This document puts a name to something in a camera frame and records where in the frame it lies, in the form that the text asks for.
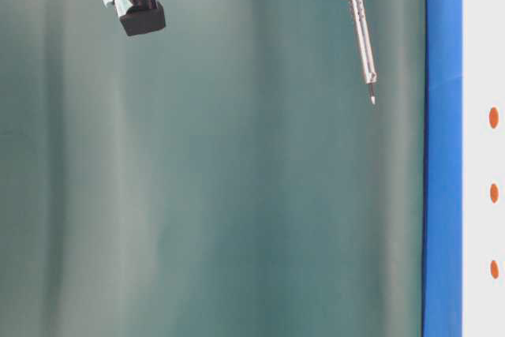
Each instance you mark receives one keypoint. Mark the green backdrop sheet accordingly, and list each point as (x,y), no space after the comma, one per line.
(226,176)

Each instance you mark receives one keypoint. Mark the white rectangular board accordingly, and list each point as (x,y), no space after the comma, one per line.
(483,168)

